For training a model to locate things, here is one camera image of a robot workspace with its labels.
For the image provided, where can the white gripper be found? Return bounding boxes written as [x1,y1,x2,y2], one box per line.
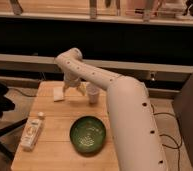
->
[62,72,86,96]

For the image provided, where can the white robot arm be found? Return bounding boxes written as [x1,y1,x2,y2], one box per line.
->
[55,48,169,171]

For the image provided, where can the white sponge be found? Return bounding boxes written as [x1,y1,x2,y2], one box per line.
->
[53,87,64,102]

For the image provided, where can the wooden table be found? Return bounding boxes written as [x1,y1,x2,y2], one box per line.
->
[11,82,120,171]

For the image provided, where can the green bowl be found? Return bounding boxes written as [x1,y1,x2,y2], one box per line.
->
[69,116,106,155]

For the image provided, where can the white milk carton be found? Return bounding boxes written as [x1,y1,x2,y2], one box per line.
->
[20,112,45,151]

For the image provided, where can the long wall shelf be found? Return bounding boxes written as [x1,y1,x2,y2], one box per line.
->
[0,54,193,74]

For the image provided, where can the black cable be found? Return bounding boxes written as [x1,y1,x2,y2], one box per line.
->
[151,104,184,171]

